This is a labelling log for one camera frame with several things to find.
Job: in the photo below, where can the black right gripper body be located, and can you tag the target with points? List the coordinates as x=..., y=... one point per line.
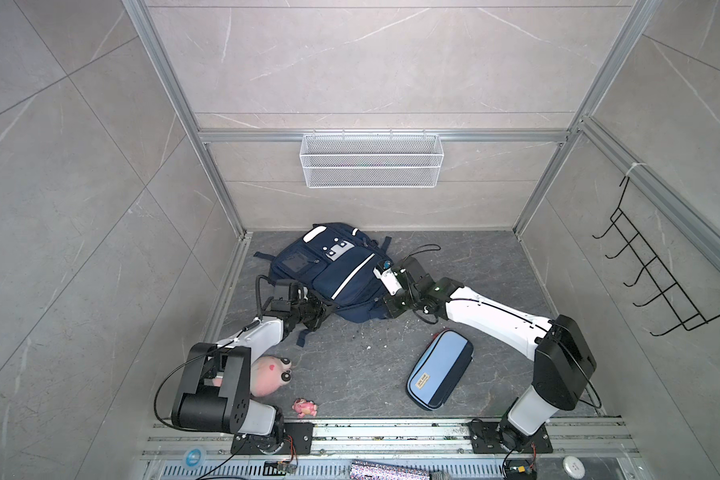
x=401, y=301

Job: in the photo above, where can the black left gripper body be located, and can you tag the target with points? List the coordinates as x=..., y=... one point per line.
x=310, y=312

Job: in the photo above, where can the navy blue student backpack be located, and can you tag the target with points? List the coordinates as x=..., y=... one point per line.
x=336, y=261

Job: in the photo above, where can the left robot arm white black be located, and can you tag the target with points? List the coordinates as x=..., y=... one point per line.
x=215, y=392

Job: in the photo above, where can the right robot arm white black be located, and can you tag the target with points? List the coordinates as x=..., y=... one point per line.
x=563, y=362

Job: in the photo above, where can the pink plush pig toy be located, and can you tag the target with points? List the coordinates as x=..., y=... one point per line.
x=265, y=375

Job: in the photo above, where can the light blue pencil case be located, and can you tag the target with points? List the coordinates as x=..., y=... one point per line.
x=439, y=369

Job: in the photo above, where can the small pink toy figure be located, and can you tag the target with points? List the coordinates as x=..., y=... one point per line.
x=303, y=408

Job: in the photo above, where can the glittery purple pouch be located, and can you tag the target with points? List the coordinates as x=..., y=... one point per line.
x=363, y=470

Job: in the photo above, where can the blue round sticker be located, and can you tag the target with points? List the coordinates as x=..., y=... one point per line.
x=194, y=458

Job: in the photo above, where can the white round button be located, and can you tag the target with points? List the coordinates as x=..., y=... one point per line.
x=574, y=467

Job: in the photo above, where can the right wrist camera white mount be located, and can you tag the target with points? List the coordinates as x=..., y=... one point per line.
x=388, y=277

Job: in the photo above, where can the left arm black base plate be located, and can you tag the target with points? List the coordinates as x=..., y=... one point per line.
x=300, y=438

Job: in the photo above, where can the white wire mesh basket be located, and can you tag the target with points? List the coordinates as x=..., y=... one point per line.
x=343, y=160

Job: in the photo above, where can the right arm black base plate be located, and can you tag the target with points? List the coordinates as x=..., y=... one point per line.
x=495, y=437

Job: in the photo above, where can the black wire hook rack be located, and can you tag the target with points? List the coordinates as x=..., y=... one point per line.
x=667, y=289

